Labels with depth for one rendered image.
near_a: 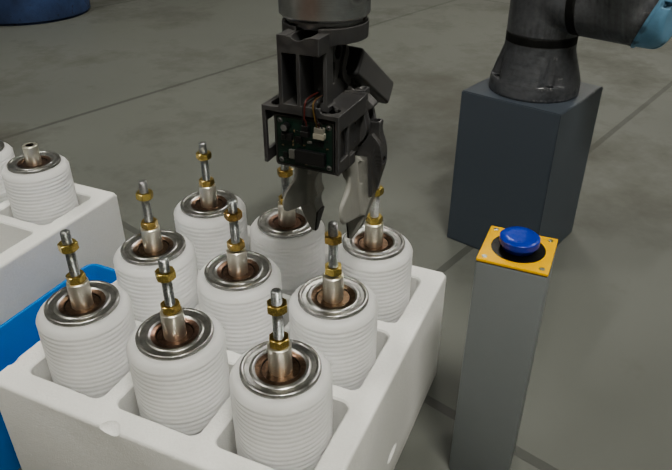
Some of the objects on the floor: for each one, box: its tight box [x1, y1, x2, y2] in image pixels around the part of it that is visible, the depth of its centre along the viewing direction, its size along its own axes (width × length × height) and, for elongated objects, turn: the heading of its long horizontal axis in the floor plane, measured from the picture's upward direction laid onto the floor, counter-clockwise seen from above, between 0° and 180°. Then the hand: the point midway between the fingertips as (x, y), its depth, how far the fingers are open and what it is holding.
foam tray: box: [0, 225, 446, 470], centre depth 81 cm, size 39×39×18 cm
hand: (336, 217), depth 64 cm, fingers open, 3 cm apart
